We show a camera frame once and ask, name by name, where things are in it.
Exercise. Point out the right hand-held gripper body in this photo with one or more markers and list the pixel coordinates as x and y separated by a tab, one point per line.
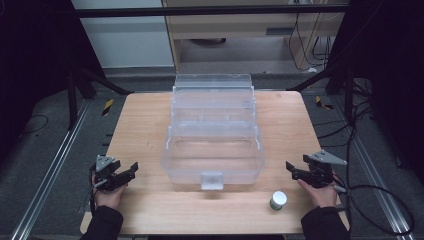
320	166

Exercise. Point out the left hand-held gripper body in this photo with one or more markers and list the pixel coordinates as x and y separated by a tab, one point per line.
106	168

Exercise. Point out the person's left hand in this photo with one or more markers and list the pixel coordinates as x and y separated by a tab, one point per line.
109	197

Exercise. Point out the person's right hand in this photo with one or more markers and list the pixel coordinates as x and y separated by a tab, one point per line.
320	196

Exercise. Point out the small white jar green label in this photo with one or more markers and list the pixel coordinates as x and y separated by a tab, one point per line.
278	199

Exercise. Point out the yellow black floor marker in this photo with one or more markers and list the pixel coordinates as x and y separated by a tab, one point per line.
107	106
321	103

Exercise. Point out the black metal stand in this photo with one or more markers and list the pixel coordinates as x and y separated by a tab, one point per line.
72	100
348	93

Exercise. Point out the clear plastic storage box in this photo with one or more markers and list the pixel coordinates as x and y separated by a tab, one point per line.
213	140

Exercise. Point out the black curtain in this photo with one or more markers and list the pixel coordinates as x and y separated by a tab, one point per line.
36	60
393	66

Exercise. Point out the white cabinet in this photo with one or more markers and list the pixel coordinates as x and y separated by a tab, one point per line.
126	40

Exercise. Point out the light wooden desk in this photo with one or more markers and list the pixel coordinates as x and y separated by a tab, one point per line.
233	25

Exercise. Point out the black horizontal bar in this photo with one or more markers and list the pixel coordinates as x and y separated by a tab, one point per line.
200	11

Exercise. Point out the metal floor rail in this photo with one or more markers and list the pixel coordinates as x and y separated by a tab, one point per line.
376	173
50	173

